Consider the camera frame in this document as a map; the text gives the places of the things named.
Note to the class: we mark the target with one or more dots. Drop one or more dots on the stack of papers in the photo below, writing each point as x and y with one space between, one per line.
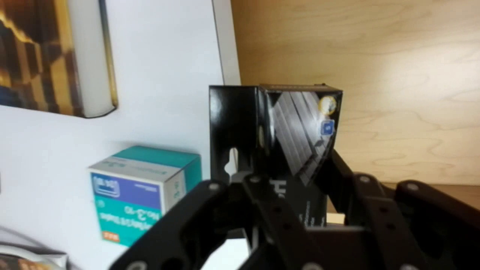
24 255

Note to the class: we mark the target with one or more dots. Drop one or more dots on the dark hardcover book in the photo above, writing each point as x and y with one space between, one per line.
39 54

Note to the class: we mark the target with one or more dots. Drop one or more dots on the dark brown card pack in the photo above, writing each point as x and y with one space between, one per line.
234 125

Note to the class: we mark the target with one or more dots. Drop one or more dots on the teal staple box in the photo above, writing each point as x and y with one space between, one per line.
135 200

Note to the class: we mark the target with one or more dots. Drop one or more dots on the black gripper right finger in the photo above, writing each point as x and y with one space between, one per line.
429 225

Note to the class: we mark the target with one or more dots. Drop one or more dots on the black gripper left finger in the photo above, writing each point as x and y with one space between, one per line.
199 234

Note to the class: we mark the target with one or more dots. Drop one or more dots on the white drawer wooden interior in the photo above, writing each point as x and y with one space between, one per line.
399 75

